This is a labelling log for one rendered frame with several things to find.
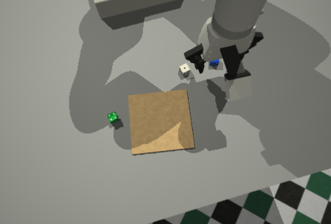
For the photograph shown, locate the white die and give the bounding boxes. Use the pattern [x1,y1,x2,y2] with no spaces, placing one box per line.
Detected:
[179,64,190,76]

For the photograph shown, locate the blue die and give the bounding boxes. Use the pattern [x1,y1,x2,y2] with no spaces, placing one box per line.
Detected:
[210,60,219,66]

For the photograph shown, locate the tan square mat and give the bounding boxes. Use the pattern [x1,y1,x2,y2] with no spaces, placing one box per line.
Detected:
[128,89,194,154]

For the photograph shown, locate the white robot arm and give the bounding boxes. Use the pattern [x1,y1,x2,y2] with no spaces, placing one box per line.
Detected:
[212,0,266,101]

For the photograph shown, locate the green die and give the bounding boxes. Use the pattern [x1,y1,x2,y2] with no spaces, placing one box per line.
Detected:
[107,112,119,124]

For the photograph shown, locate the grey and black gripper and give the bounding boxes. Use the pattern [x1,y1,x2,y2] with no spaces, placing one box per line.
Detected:
[184,17,264,74]

